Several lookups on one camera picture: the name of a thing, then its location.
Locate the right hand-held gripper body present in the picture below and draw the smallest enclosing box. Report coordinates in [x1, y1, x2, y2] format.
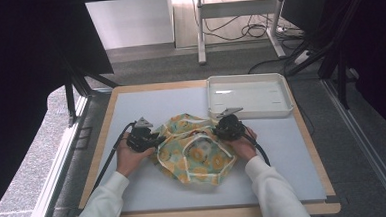
[213, 106, 248, 142]

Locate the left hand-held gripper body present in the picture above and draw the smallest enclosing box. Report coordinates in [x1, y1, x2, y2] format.
[124, 115, 158, 154]

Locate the green yellow floral cloth bag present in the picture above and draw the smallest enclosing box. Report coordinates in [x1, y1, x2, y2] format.
[149, 110, 239, 191]

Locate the person's left hand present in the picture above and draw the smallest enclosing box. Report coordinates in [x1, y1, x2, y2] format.
[114, 130, 157, 179]

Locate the person's right hand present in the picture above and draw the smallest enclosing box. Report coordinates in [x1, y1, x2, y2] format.
[221, 126, 260, 164]

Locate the light grey table mat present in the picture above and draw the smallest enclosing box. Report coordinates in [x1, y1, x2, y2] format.
[94, 80, 328, 214]

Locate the white plastic tray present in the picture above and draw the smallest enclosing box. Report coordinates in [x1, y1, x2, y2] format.
[205, 71, 296, 123]

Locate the black metal stand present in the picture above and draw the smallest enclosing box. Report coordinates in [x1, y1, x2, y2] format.
[61, 53, 122, 127]
[280, 0, 360, 114]

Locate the white power strip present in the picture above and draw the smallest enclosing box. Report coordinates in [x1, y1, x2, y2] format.
[292, 49, 314, 66]

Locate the white board panel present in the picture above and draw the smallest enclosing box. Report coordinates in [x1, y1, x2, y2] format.
[84, 0, 176, 52]

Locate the black curtain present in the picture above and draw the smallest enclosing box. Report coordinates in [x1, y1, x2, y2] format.
[0, 0, 122, 217]
[279, 0, 386, 150]

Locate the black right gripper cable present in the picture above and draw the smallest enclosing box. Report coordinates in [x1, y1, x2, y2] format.
[242, 124, 272, 169]

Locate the aluminium rail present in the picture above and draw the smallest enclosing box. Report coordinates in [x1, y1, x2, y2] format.
[14, 93, 100, 217]
[321, 74, 386, 217]

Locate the tangle of black floor cables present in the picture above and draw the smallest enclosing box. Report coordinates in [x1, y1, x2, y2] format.
[203, 0, 307, 45]

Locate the white metal desk frame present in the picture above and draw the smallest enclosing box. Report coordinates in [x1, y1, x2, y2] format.
[194, 0, 293, 65]

